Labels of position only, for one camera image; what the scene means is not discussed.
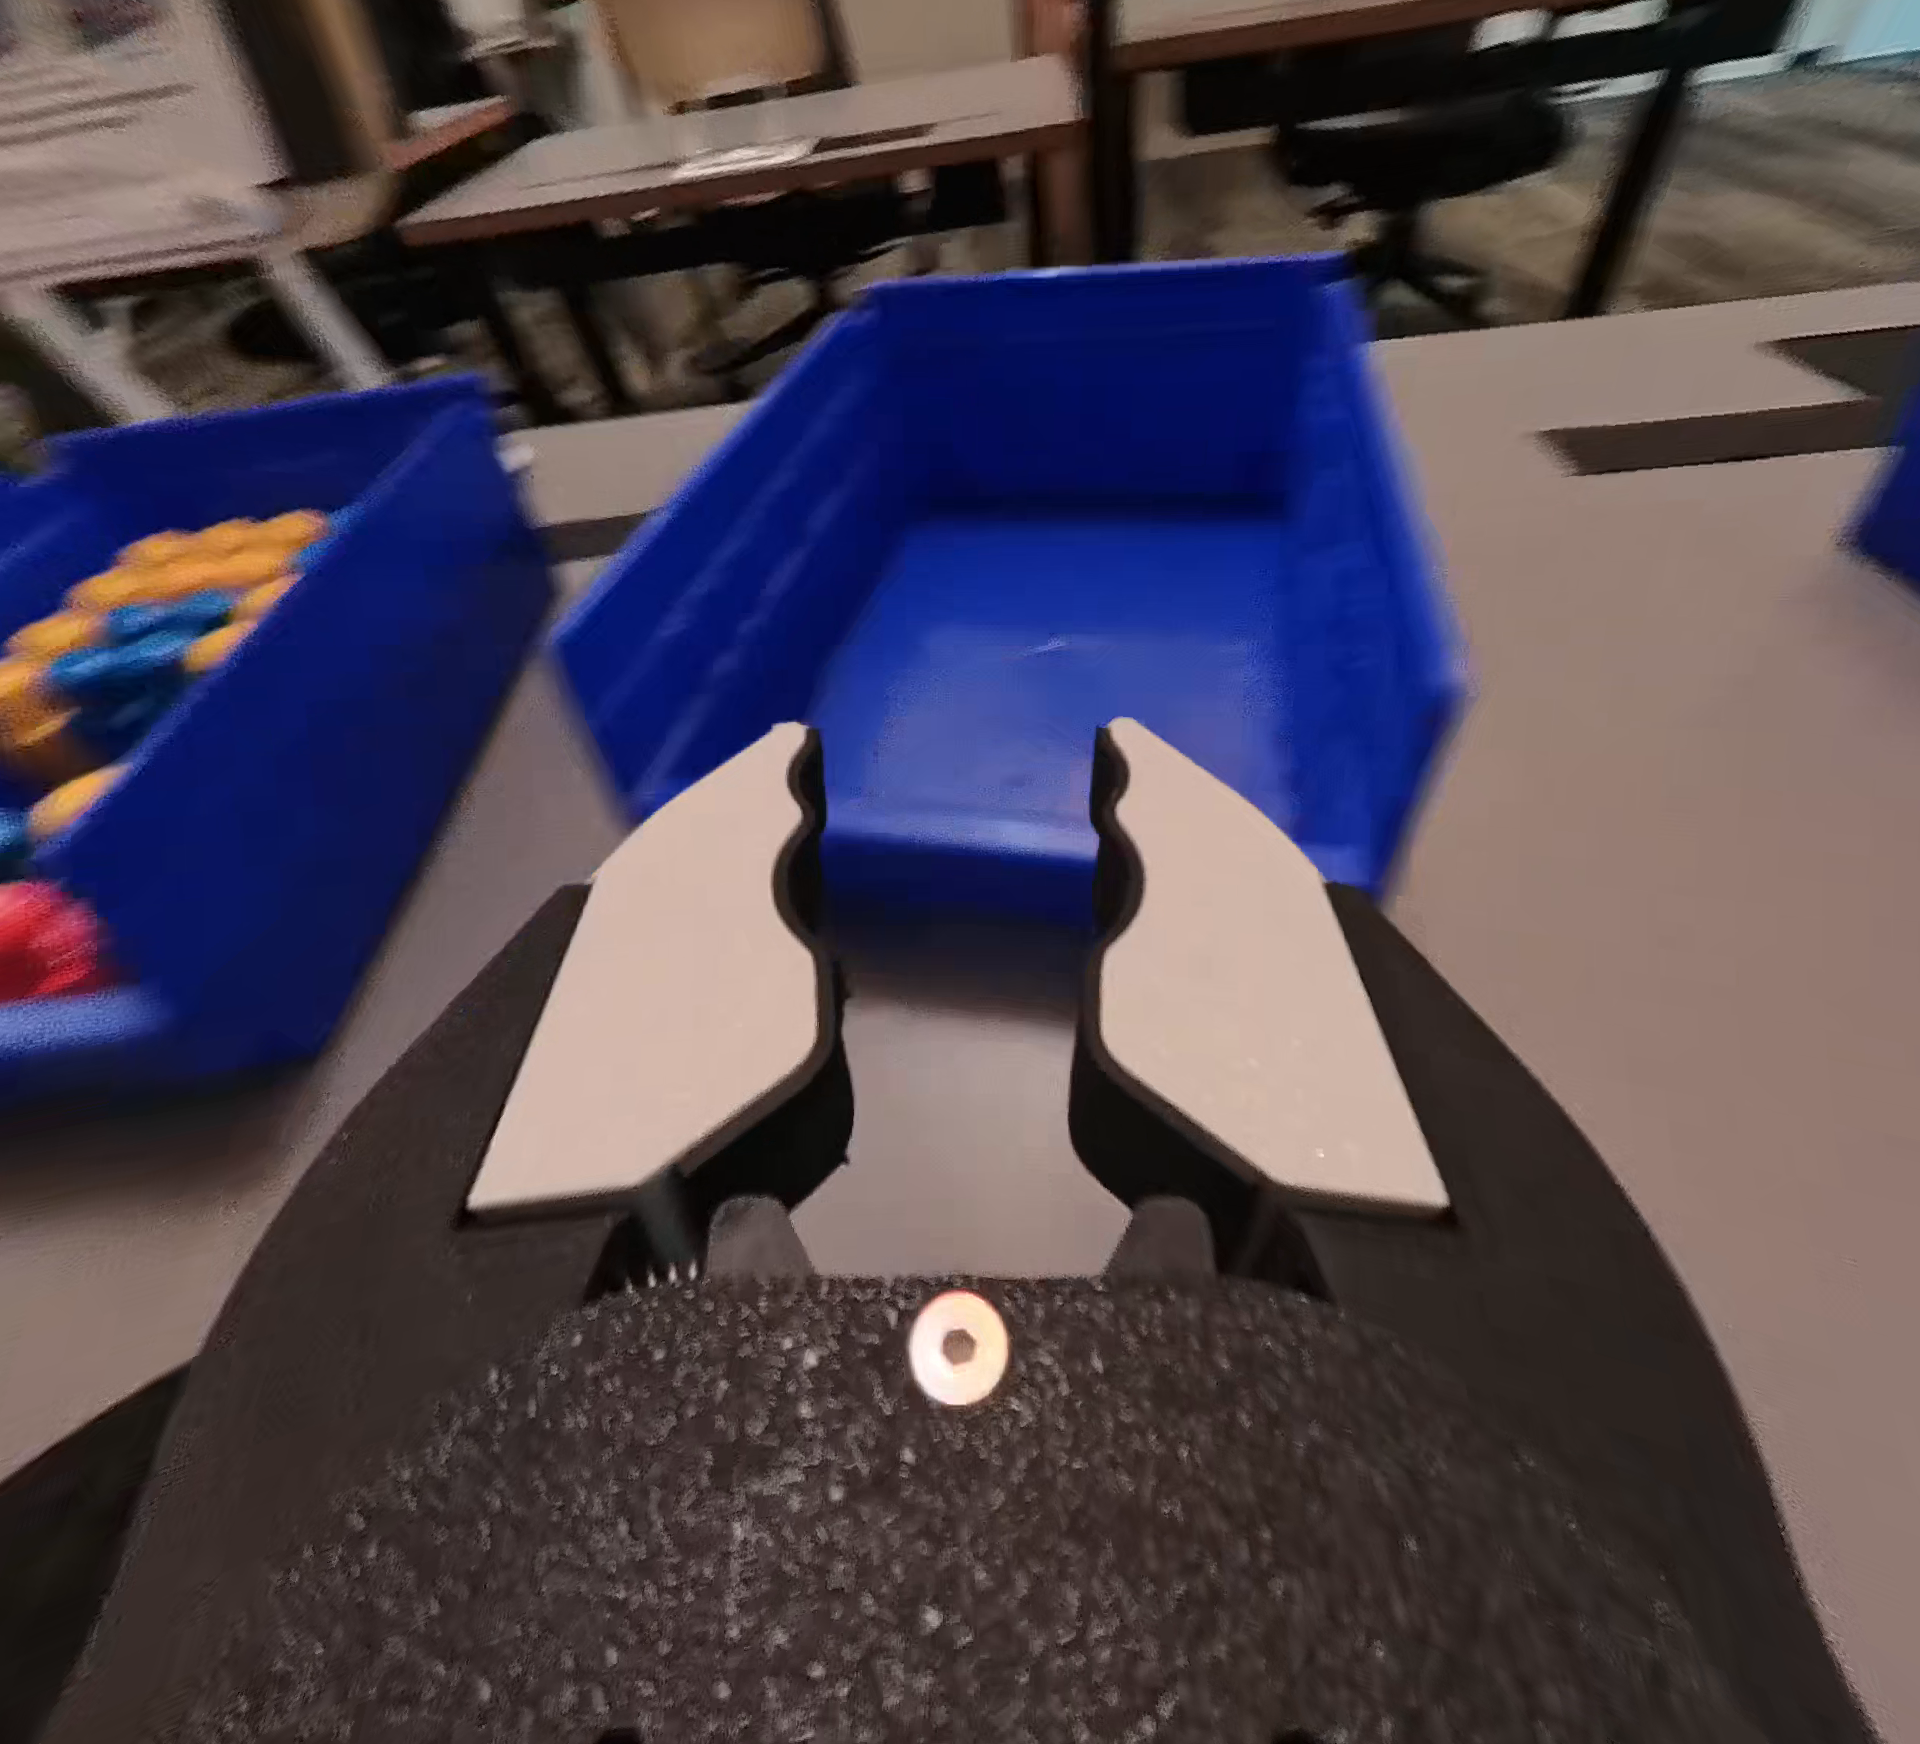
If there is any pile of assorted mega blocks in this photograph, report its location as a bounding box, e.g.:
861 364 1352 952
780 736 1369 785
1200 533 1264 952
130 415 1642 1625
0 506 334 1001

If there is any blue plastic storage bin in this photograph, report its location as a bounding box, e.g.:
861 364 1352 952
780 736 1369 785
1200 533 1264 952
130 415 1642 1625
550 254 1472 935
0 375 558 1103
1840 391 1920 595

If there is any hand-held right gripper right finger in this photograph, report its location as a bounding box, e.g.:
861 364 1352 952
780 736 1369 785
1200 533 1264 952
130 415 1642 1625
1067 715 1458 1235

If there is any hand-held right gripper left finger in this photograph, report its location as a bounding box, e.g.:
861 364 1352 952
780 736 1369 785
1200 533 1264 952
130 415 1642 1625
461 722 861 1235

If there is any black office chair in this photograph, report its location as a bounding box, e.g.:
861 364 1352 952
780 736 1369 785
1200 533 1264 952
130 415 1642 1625
1185 33 1577 313

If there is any brown wooden column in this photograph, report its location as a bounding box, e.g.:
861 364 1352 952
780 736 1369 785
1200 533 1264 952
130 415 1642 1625
1011 0 1131 262

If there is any beige chair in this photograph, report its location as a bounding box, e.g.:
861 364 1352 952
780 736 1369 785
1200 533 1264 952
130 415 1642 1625
576 0 861 119

